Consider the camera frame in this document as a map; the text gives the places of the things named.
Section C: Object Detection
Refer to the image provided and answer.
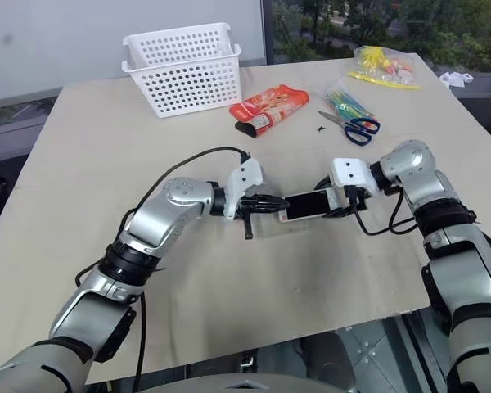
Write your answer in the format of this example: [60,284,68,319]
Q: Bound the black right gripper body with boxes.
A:
[342,186,372,213]

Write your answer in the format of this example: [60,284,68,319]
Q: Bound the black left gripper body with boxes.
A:
[237,191,272,220]

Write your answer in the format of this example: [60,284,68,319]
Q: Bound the clear plastic phone case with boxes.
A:
[251,210,313,242]

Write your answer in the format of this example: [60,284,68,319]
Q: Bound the white smartphone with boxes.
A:
[279,187,349,224]

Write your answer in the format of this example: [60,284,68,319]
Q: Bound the clear bag of coloured sticks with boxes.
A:
[322,79,381,124]

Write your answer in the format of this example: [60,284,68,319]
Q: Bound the red snack bag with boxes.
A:
[228,83,311,139]

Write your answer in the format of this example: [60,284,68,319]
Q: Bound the clear zip bag yellow items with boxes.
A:
[347,45,421,91]

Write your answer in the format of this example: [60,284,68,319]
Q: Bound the white perforated plastic basket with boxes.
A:
[122,22,232,69]
[120,43,244,120]

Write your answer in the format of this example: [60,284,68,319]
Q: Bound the white crumpled paper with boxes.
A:
[438,70,475,88]

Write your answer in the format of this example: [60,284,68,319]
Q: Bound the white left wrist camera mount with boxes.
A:
[223,157,265,222]

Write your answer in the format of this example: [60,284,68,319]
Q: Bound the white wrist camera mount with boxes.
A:
[329,157,380,197]
[223,157,265,222]

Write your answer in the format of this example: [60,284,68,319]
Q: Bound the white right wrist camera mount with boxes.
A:
[329,157,380,197]

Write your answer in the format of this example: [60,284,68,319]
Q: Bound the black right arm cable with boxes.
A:
[346,186,421,238]

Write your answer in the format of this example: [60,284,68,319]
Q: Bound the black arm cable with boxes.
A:
[74,147,253,390]
[346,186,421,238]

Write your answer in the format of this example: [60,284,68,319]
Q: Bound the blue-handled scissors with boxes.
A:
[317,110,382,146]

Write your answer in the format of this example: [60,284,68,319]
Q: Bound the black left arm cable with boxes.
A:
[74,147,253,390]

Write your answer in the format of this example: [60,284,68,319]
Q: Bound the dark window frame post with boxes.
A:
[262,0,274,66]

